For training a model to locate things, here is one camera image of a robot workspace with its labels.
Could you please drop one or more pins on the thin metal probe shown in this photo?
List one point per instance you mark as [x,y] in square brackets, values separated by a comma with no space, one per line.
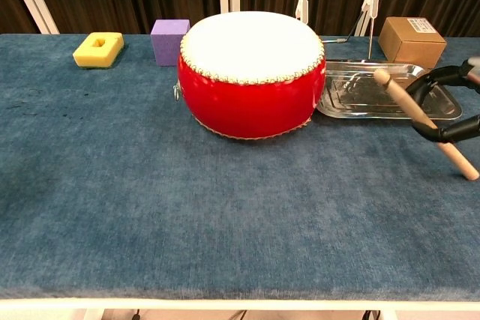
[335,40]

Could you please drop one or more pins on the red drum with white head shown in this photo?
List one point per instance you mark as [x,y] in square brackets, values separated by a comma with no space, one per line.
[247,99]

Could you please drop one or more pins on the brown cardboard box with label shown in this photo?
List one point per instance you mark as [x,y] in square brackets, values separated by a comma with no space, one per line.
[412,50]

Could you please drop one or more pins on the blue fabric table mat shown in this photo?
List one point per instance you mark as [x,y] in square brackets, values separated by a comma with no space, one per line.
[150,204]

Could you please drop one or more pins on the shiny metal tray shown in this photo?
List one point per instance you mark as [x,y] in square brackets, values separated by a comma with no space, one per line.
[360,102]

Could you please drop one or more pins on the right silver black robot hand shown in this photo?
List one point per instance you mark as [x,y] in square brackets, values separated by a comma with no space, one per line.
[446,75]

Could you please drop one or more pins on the purple foam cube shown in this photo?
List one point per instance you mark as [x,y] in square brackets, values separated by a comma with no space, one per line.
[165,46]

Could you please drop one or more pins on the yellow sponge with hole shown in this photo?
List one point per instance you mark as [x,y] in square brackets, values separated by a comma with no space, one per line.
[86,55]

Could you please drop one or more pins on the wooden drumstick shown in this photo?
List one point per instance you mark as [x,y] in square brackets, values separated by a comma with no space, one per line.
[397,93]

